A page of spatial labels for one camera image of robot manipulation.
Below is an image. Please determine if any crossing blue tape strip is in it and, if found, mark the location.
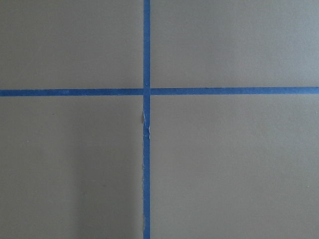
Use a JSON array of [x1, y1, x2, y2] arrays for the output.
[[143, 0, 151, 239]]

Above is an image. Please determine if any long blue tape strip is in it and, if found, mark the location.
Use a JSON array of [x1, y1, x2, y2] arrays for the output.
[[0, 87, 319, 97]]

